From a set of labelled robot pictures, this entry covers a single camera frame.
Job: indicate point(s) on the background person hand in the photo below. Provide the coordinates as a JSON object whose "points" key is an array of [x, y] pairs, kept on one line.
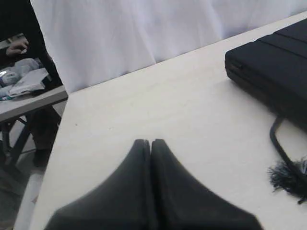
{"points": [[18, 47]]}

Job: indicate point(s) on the white papers and bags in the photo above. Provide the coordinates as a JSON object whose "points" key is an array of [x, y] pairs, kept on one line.
{"points": [[26, 76]]}

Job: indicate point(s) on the black plastic tool case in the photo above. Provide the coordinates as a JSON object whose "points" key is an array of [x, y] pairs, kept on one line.
{"points": [[274, 68]]}

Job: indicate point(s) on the white backdrop curtain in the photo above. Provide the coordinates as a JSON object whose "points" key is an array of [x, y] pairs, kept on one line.
{"points": [[92, 41]]}

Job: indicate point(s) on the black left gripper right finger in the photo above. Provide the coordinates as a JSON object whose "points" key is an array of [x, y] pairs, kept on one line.
{"points": [[183, 203]]}

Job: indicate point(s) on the grey side table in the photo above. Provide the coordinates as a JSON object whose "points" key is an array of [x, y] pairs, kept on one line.
{"points": [[21, 110]]}

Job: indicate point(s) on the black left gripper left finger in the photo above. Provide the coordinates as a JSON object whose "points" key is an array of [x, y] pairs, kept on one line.
{"points": [[124, 201]]}

